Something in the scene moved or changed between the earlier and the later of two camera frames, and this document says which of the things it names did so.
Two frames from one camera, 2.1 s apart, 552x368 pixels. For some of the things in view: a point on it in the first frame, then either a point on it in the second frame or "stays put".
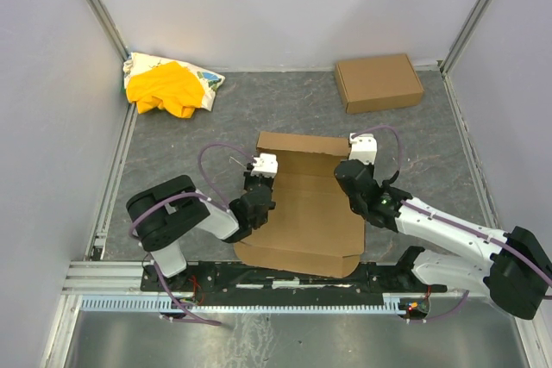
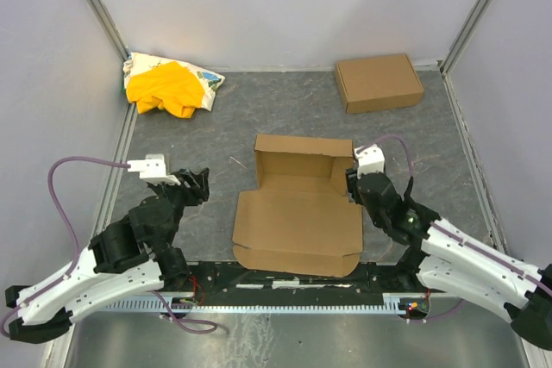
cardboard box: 313,228 stays put
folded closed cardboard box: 379,83 stays put
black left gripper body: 251,178 to 185,184
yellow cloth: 171,86 stays put
